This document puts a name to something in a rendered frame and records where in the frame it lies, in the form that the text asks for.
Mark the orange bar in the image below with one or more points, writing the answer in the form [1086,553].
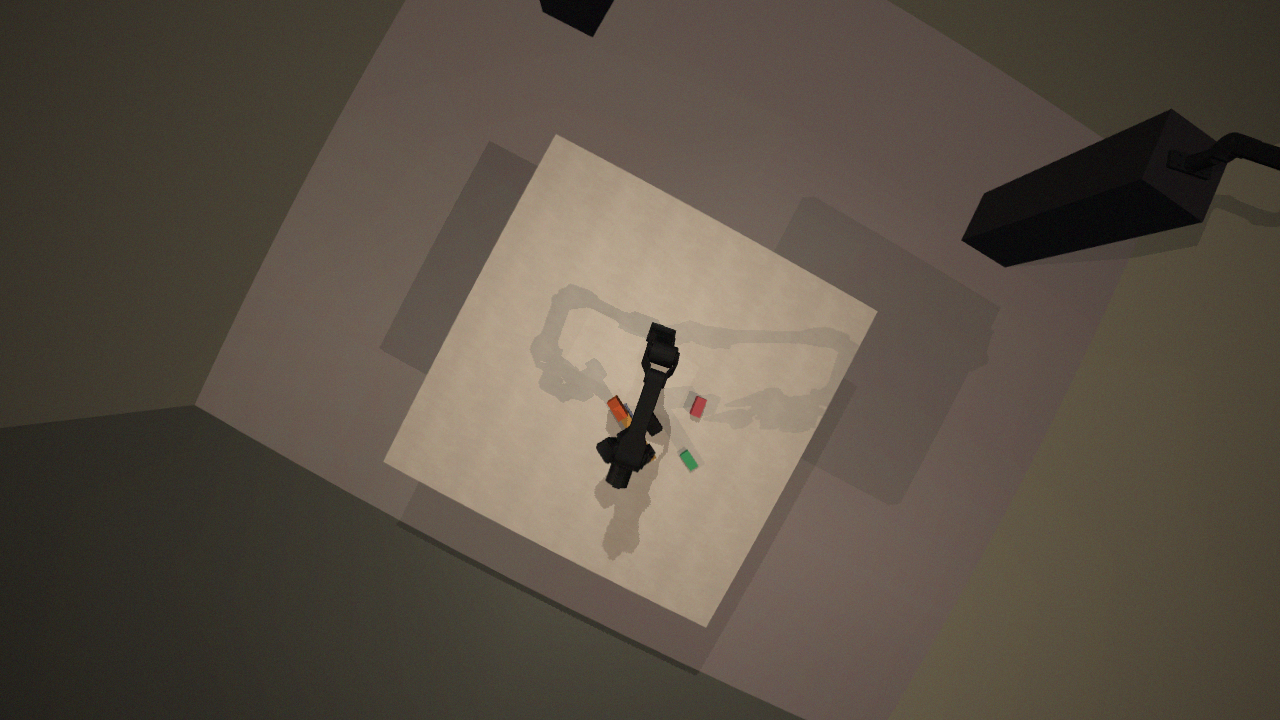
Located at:
[619,411]

